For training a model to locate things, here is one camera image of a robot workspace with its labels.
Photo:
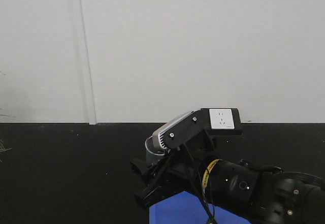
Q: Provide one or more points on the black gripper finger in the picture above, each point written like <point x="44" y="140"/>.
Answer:
<point x="157" y="191"/>
<point x="144" y="169"/>

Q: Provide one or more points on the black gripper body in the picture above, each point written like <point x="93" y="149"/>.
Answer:
<point x="187" y="165"/>

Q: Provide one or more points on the clear glass beaker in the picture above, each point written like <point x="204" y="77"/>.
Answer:
<point x="155" y="150"/>

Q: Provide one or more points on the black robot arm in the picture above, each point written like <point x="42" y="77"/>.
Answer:
<point x="259" y="194"/>

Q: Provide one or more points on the blue plastic tray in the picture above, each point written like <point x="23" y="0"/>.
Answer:
<point x="185" y="208"/>

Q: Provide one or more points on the green potted plant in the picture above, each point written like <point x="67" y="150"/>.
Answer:
<point x="3" y="147"/>

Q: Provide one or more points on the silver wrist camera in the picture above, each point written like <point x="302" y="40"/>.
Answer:
<point x="178" y="131"/>

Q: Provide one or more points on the white wall power socket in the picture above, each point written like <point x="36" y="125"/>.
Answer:
<point x="222" y="121"/>

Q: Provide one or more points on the white wall trim strip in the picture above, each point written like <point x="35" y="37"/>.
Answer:
<point x="86" y="70"/>

